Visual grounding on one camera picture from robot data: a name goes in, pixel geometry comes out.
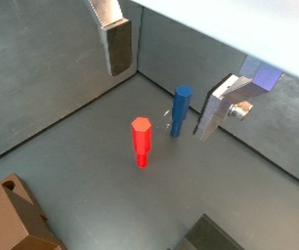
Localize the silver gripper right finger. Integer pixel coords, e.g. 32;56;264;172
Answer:
193;56;283;141

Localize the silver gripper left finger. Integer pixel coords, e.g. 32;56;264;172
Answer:
87;0;133;76

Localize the brown T-shaped block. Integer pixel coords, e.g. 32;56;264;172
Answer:
0;174;68;250

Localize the blue hexagonal peg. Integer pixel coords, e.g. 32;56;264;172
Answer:
171;85;193;138

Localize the red hexagonal peg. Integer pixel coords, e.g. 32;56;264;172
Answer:
132;117;151;168

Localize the dark grey block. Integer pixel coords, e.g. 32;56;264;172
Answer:
173;214;245;250

